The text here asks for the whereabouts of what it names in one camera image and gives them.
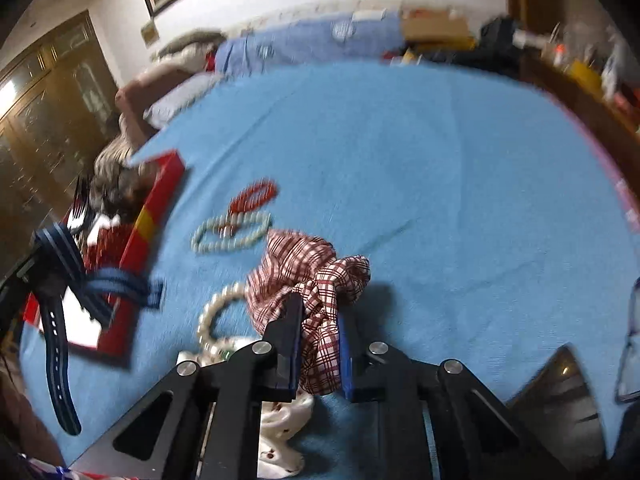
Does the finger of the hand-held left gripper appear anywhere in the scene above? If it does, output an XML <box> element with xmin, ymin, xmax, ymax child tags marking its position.
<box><xmin>0</xmin><ymin>252</ymin><xmax>62</xmax><ymax>313</ymax></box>

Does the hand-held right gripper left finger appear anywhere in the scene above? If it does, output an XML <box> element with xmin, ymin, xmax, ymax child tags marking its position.
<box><xmin>69</xmin><ymin>292</ymin><xmax>307</xmax><ymax>480</ymax></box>

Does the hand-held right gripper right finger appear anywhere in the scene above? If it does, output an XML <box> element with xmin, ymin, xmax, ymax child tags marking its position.
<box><xmin>337</xmin><ymin>309</ymin><xmax>572</xmax><ymax>480</ymax></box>

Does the navy striped strap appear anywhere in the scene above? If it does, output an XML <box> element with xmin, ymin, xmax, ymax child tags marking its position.
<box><xmin>31</xmin><ymin>225</ymin><xmax>165</xmax><ymax>437</ymax></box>

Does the red plaid scrunchie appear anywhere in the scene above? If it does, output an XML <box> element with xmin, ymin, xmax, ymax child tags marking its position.
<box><xmin>245</xmin><ymin>229</ymin><xmax>372</xmax><ymax>397</ymax></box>

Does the black claw hair clip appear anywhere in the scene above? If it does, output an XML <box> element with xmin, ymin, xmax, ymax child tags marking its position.
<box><xmin>65</xmin><ymin>175</ymin><xmax>99</xmax><ymax>234</ymax></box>

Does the red beaded hair accessory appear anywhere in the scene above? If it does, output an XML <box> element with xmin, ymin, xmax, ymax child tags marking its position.
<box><xmin>82</xmin><ymin>224</ymin><xmax>135</xmax><ymax>272</ymax></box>

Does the grey fur hair tie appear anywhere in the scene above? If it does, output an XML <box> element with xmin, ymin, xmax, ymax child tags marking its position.
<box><xmin>89</xmin><ymin>162</ymin><xmax>152</xmax><ymax>222</ymax></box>

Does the red gift box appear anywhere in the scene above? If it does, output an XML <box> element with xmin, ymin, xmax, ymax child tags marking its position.
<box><xmin>22</xmin><ymin>150</ymin><xmax>186</xmax><ymax>362</ymax></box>

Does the floral blanket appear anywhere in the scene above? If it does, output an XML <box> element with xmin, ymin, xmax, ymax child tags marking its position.
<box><xmin>93</xmin><ymin>135</ymin><xmax>147</xmax><ymax>182</ymax></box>

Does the wooden wardrobe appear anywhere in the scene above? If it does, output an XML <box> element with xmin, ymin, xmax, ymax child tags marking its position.
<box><xmin>0</xmin><ymin>10</ymin><xmax>122</xmax><ymax>282</ymax></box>

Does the red striped cloth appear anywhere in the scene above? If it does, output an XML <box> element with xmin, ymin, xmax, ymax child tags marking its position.
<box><xmin>17</xmin><ymin>454</ymin><xmax>103</xmax><ymax>480</ymax></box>

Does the brown folded quilt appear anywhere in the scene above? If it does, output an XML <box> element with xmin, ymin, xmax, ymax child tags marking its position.
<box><xmin>115</xmin><ymin>62</ymin><xmax>197</xmax><ymax>144</ymax></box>

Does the dark flat phone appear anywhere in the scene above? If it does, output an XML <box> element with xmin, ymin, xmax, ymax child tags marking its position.
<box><xmin>504</xmin><ymin>342</ymin><xmax>624</xmax><ymax>467</ymax></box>

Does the grey pillow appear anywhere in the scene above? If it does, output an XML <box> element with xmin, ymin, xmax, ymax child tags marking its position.
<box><xmin>144</xmin><ymin>72</ymin><xmax>227</xmax><ymax>129</ymax></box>

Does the grey folded blanket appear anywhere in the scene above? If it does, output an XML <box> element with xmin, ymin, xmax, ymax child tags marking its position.
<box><xmin>157</xmin><ymin>30</ymin><xmax>227</xmax><ymax>62</ymax></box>

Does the blue patterned bed cover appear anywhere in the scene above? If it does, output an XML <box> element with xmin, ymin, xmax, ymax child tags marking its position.
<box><xmin>215</xmin><ymin>10</ymin><xmax>407</xmax><ymax>79</ymax></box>

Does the cardboard box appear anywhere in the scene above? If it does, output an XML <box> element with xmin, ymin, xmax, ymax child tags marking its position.
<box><xmin>400</xmin><ymin>7</ymin><xmax>477</xmax><ymax>49</ymax></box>

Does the wooden dresser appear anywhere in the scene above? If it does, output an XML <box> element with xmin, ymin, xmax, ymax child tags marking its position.
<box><xmin>517</xmin><ymin>50</ymin><xmax>640</xmax><ymax>162</ymax></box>

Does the black bag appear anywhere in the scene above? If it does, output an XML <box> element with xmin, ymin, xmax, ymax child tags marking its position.
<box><xmin>479</xmin><ymin>16</ymin><xmax>524</xmax><ymax>62</ymax></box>

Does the yellow container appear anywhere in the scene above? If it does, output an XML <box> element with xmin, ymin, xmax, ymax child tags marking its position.
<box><xmin>565</xmin><ymin>60</ymin><xmax>604</xmax><ymax>89</ymax></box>

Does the large pearl bracelet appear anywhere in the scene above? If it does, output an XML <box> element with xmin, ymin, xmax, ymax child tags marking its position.
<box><xmin>197</xmin><ymin>281</ymin><xmax>251</xmax><ymax>356</ymax></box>

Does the white pearl bracelet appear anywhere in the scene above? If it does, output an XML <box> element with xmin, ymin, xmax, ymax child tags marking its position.
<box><xmin>191</xmin><ymin>211</ymin><xmax>274</xmax><ymax>254</ymax></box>

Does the red bead bracelet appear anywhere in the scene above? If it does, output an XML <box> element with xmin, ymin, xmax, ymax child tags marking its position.
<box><xmin>226</xmin><ymin>179</ymin><xmax>279</xmax><ymax>222</ymax></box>

